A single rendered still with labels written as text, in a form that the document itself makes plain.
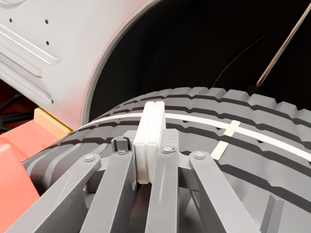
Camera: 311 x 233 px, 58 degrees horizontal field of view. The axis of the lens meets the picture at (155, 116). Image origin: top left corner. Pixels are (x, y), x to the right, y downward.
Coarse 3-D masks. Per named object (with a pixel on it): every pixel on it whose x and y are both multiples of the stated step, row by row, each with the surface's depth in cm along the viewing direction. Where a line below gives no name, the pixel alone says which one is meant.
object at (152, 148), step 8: (160, 104) 22; (160, 112) 21; (152, 120) 19; (160, 120) 20; (152, 128) 18; (160, 128) 18; (152, 136) 17; (160, 136) 18; (152, 144) 17; (152, 152) 17; (152, 160) 17; (152, 168) 17; (152, 176) 17
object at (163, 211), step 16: (160, 160) 15; (176, 160) 15; (160, 176) 14; (176, 176) 14; (160, 192) 13; (176, 192) 13; (160, 208) 12; (176, 208) 12; (160, 224) 11; (176, 224) 11
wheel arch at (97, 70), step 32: (160, 0) 53; (192, 0) 70; (224, 0) 76; (256, 0) 72; (288, 0) 69; (128, 32) 62; (160, 32) 80; (192, 32) 84; (224, 32) 80; (256, 32) 75; (96, 64) 65; (128, 64) 80; (160, 64) 94; (192, 64) 88; (224, 64) 83; (256, 64) 79; (288, 64) 75; (96, 96) 76; (128, 96) 93; (288, 96) 78
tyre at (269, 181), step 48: (144, 96) 40; (192, 96) 35; (240, 96) 33; (96, 144) 26; (192, 144) 23; (240, 144) 24; (288, 144) 25; (144, 192) 19; (240, 192) 19; (288, 192) 19
